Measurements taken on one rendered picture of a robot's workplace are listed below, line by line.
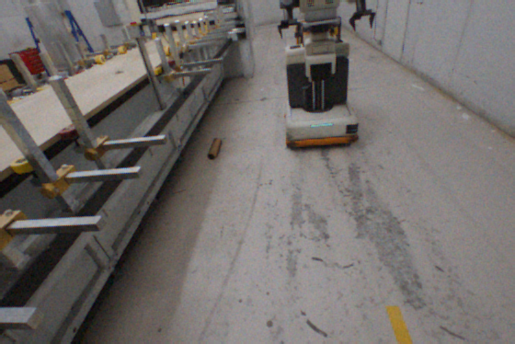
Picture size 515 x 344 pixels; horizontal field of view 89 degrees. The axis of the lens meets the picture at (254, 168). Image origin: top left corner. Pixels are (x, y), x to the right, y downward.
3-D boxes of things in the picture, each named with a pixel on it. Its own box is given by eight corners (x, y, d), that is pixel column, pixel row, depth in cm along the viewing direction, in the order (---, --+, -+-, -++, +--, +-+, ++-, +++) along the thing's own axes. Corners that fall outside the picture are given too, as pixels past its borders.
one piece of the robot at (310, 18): (301, 44, 202) (299, 12, 190) (337, 39, 198) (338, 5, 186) (302, 48, 189) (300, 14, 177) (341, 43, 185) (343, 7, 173)
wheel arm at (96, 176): (144, 175, 97) (140, 165, 94) (141, 180, 94) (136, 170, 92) (41, 183, 103) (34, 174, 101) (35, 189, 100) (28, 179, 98)
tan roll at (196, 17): (237, 14, 424) (236, 5, 417) (236, 15, 414) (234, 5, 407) (154, 28, 445) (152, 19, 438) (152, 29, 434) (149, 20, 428)
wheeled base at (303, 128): (286, 119, 297) (284, 97, 283) (345, 113, 287) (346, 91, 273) (286, 150, 242) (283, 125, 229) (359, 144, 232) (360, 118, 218)
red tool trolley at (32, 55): (54, 74, 844) (39, 46, 799) (40, 80, 781) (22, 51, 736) (40, 75, 846) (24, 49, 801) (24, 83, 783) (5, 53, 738)
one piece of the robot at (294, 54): (289, 109, 283) (282, 22, 236) (342, 104, 274) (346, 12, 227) (290, 123, 255) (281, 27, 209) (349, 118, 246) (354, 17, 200)
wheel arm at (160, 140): (168, 143, 117) (165, 133, 115) (165, 146, 115) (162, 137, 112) (81, 151, 124) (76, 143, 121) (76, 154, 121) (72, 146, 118)
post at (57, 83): (116, 177, 126) (61, 74, 99) (112, 181, 123) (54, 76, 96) (109, 177, 126) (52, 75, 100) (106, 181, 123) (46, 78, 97)
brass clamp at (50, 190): (82, 176, 103) (74, 165, 101) (58, 198, 92) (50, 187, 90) (68, 177, 104) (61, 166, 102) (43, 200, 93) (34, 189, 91)
